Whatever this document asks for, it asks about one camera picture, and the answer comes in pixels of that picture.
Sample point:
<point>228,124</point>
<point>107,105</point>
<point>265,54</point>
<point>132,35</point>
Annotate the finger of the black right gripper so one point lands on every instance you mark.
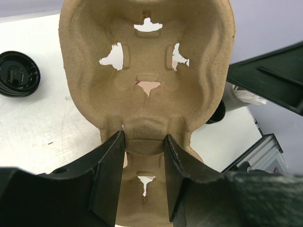
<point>275,76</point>

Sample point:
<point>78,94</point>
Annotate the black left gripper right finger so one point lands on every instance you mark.
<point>199,196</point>

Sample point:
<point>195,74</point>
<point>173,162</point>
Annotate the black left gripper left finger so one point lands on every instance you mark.
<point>83,193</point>

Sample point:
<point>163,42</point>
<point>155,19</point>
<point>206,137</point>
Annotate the pink cream paper bag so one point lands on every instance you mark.
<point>177,58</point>

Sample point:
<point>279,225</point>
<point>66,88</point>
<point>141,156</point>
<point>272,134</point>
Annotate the grey cylindrical utensil holder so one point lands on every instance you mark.
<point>235,97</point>

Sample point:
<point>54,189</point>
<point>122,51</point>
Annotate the stack of black cup lids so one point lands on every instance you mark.
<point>19,74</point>

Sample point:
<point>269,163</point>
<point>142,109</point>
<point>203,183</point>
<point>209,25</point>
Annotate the aluminium frame rail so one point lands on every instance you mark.
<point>265,155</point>

